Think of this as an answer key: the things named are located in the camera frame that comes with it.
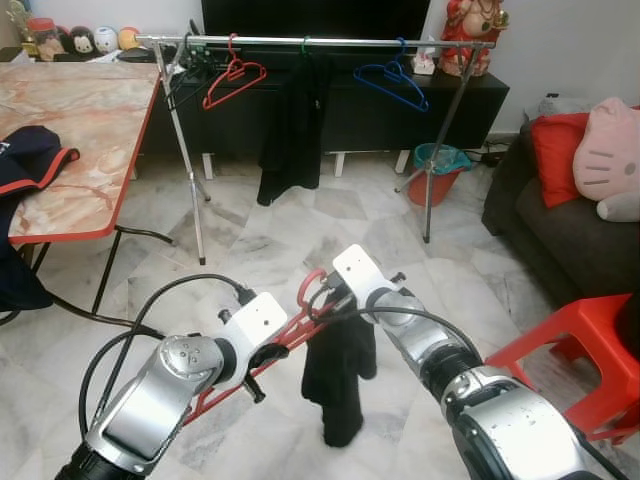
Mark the red plastic hanger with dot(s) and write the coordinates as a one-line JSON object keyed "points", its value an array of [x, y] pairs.
{"points": [[300, 325], [210, 95]]}

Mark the plain black garment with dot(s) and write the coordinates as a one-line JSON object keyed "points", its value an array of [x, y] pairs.
{"points": [[340, 390]]}

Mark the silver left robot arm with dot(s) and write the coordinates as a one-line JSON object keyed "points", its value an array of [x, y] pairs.
{"points": [[150, 410]]}

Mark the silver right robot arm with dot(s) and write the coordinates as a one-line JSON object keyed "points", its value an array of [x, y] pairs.
{"points": [[500, 420]]}

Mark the blue plastic hanger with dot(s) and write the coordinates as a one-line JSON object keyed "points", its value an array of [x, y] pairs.
{"points": [[392, 93]]}

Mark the green plastic hanger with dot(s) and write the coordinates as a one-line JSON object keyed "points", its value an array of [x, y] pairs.
{"points": [[305, 44]]}

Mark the red plastic bucket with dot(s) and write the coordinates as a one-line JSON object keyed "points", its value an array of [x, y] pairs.
{"points": [[438, 190]]}

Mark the black t-shirt green logo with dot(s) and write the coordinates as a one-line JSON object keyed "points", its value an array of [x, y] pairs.
{"points": [[295, 140]]}

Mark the black TV cabinet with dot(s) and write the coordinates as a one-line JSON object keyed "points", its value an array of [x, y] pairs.
{"points": [[370, 130]]}

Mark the teal plastic bucket liner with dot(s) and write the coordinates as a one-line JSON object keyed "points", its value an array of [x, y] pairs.
{"points": [[445, 158]]}

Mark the dark grey fabric sofa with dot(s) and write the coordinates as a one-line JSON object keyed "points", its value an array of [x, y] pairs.
{"points": [[560, 250]]}

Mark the black laundry bucket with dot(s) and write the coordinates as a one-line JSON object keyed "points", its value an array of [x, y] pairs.
{"points": [[632, 320]]}

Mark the red plastic stool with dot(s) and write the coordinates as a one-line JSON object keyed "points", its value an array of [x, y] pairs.
{"points": [[570, 340]]}

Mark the white pink tissue box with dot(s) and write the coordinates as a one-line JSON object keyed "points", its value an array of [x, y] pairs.
{"points": [[424, 62]]}

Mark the silver metal clothes rack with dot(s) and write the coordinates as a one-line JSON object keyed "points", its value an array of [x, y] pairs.
{"points": [[330, 42]]}

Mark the red cushion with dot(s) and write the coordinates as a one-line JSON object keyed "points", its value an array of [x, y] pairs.
{"points": [[555, 160]]}

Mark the grey white plush animal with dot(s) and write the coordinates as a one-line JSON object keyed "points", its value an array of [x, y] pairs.
{"points": [[620, 208]]}

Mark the marble-top folding table red edge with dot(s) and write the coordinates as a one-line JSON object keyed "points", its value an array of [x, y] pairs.
{"points": [[90, 130]]}

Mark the black flat television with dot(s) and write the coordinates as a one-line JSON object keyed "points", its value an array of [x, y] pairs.
{"points": [[315, 15]]}

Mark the red laughing buddha figurine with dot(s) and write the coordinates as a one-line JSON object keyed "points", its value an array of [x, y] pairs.
{"points": [[475, 35]]}

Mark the light grey pillow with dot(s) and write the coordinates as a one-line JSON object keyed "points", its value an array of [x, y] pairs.
{"points": [[565, 105]]}

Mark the pink cat face cushion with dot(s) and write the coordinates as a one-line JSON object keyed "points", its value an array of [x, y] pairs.
{"points": [[610, 150]]}

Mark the orange round plush toy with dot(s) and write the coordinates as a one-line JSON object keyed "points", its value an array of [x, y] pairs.
{"points": [[130, 38]]}

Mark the white round plush toy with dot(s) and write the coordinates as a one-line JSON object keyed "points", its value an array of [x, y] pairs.
{"points": [[107, 38]]}

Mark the black plush toy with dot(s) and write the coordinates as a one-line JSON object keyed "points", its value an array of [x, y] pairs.
{"points": [[82, 40]]}

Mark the red-topped brown toy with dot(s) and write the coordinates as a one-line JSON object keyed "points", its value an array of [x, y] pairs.
{"points": [[42, 40]]}

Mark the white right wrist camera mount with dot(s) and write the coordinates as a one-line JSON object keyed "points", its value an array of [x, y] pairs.
{"points": [[360, 275]]}

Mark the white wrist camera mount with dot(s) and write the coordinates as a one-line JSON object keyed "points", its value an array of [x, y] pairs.
{"points": [[360, 275], [255, 318]]}

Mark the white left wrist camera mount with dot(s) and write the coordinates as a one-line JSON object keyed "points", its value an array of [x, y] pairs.
{"points": [[255, 318]]}

